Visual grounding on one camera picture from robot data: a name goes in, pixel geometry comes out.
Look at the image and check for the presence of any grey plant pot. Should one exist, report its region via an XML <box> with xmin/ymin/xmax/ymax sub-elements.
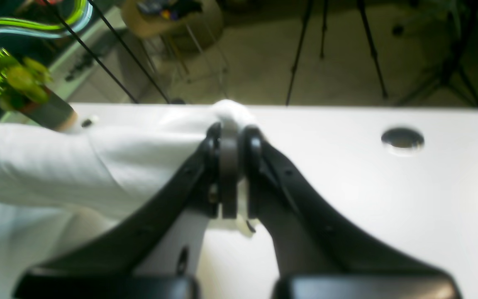
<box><xmin>18</xmin><ymin>93</ymin><xmax>78</xmax><ymax>131</ymax></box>

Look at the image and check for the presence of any green potted plant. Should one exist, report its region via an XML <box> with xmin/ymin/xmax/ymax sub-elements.
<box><xmin>0</xmin><ymin>49</ymin><xmax>52</xmax><ymax>112</ymax></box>

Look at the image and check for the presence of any left silver table grommet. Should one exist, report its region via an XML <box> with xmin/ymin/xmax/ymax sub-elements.
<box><xmin>381</xmin><ymin>127</ymin><xmax>425</xmax><ymax>151</ymax></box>

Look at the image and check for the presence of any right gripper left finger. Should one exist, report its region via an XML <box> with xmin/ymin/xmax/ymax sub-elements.
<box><xmin>13</xmin><ymin>123</ymin><xmax>237</xmax><ymax>299</ymax></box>

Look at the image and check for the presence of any white printed T-shirt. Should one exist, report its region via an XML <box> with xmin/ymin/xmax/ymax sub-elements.
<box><xmin>0</xmin><ymin>100</ymin><xmax>257</xmax><ymax>219</ymax></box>

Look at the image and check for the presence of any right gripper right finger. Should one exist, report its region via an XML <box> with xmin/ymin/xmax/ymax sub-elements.
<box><xmin>241</xmin><ymin>125</ymin><xmax>462</xmax><ymax>299</ymax></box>

